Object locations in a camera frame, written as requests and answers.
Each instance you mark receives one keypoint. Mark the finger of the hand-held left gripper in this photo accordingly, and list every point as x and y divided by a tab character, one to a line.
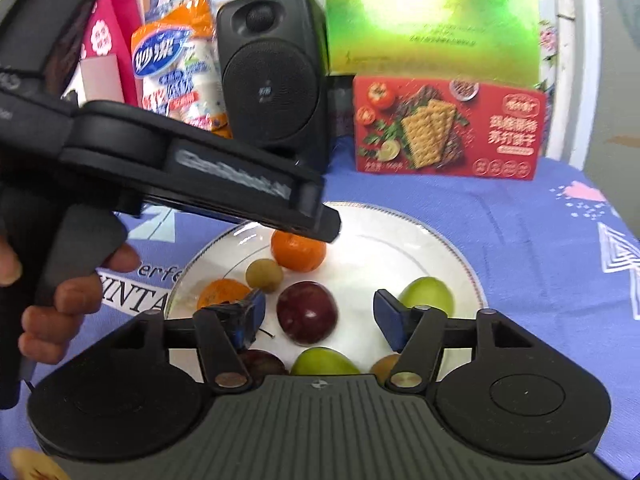
320	215

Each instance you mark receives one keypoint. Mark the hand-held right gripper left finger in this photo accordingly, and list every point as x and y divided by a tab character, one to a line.
254	312

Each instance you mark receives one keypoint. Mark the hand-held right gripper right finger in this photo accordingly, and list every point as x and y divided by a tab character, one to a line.
387	312

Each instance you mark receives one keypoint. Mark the brown longan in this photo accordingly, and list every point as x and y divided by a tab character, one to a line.
264	275
384	367

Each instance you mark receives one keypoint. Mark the large orange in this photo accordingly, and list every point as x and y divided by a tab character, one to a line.
298	252

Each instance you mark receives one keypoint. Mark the round green fruit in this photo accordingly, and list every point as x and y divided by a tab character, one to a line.
430	297

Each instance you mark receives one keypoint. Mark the dark red plum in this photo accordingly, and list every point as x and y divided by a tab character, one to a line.
264	362
306	312

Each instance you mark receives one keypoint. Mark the white plate with blue rim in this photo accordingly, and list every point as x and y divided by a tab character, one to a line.
360	260

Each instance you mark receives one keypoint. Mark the oval green fruit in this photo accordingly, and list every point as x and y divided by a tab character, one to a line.
325	361

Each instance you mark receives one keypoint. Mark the person's left hand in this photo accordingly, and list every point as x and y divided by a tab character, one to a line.
65	300

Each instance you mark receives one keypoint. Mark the white cup packaging box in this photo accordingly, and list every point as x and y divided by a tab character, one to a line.
102	80

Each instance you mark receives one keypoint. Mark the orange paper cup pack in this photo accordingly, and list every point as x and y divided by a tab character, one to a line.
175	65

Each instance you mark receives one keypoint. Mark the pink paper bag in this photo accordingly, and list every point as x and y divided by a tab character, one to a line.
112	20

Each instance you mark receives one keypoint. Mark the blue printed tablecloth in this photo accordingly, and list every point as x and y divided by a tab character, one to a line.
525	260

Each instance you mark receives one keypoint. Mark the black speaker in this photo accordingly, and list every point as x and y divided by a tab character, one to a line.
272	75

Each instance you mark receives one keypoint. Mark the red cracker box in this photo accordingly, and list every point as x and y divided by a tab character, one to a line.
445	130

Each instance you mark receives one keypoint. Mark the shiny green gift box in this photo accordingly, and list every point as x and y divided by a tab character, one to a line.
430	15

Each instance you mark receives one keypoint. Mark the white window frame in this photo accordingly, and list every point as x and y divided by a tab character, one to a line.
575	60

